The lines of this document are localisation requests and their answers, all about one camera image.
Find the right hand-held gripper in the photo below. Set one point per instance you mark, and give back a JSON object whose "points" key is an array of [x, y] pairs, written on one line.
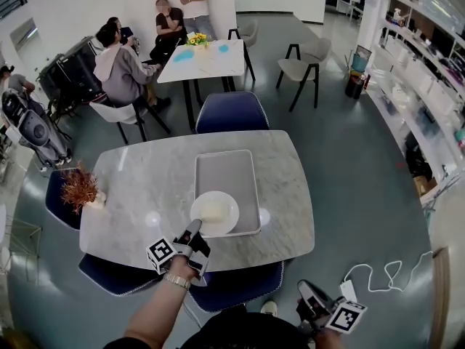
{"points": [[345, 316]]}

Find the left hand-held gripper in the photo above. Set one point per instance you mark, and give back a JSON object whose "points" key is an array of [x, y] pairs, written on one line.
{"points": [[160, 254]]}

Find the white round plate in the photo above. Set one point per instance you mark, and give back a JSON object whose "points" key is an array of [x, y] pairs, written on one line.
{"points": [[218, 227]]}

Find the person's left forearm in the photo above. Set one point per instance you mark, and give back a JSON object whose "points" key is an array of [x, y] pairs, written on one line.
{"points": [[156, 315]]}

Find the person's right forearm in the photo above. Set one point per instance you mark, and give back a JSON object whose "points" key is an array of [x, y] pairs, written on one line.
{"points": [[328, 342]]}

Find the grey marble table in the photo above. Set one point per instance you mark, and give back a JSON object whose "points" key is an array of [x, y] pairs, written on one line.
{"points": [[145, 195]]}

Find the blue chair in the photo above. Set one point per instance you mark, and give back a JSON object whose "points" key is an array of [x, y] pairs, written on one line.
{"points": [[60, 202], [236, 289], [232, 113], [116, 278]]}

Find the person's left hand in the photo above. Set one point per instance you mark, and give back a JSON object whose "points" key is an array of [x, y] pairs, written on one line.
{"points": [[183, 268]]}

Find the person's right white shoe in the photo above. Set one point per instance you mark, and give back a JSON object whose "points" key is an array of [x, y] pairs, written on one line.
{"points": [[269, 308]]}

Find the white power strip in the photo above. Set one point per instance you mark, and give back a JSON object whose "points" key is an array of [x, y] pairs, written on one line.
{"points": [[348, 292]]}

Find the silver wristwatch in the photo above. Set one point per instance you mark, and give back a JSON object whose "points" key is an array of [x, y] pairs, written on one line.
{"points": [[178, 281]]}

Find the grey rectangular tray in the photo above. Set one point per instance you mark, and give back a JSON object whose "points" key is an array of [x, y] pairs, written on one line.
{"points": [[225, 173]]}

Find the person's black clothing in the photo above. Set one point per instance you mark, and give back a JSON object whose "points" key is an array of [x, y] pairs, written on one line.
{"points": [[247, 331]]}

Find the orange potted plant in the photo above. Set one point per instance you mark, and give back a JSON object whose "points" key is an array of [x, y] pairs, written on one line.
{"points": [[78, 189]]}

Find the white plastic chair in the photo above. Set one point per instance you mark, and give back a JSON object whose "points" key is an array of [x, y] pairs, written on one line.
{"points": [[116, 113]]}

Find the white cabinet with wooden edge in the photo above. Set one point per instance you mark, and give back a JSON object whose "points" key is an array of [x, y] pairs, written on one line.
{"points": [[456, 267]]}

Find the cardboard box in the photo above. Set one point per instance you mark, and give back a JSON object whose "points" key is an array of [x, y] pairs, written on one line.
{"points": [[423, 187]]}

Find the white square table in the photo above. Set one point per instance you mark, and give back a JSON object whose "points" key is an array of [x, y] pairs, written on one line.
{"points": [[207, 62]]}

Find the large blue mat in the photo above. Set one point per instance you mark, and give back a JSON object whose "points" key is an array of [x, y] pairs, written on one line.
{"points": [[183, 56]]}

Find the black bag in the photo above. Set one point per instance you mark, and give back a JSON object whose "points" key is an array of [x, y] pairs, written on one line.
{"points": [[417, 158]]}

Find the black folding chair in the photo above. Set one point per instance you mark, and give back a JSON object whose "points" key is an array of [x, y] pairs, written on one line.
{"points": [[61, 109]]}

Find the small blue mat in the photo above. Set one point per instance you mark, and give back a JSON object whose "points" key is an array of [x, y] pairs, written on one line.
{"points": [[223, 48]]}

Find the grey mobile robot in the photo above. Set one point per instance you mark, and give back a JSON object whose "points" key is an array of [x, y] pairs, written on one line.
{"points": [[34, 129]]}

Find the yellow flower bouquet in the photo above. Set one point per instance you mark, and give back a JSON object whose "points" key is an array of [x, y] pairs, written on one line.
{"points": [[198, 39]]}

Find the beige chair with black legs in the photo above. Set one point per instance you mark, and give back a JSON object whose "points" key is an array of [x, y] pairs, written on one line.
{"points": [[301, 67], [248, 31]]}

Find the white round side table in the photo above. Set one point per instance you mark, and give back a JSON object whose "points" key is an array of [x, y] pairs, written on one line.
{"points": [[1, 224]]}

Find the black equipment case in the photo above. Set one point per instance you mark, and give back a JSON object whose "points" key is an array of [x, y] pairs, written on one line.
{"points": [[51, 76], [80, 67]]}

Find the black round bin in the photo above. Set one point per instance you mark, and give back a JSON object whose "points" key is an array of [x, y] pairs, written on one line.
{"points": [[355, 87]]}

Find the teal container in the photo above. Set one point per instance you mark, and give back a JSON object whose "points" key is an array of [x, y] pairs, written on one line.
{"points": [[361, 62]]}

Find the white storage shelf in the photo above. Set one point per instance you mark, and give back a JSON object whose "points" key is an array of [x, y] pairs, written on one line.
{"points": [[417, 71]]}

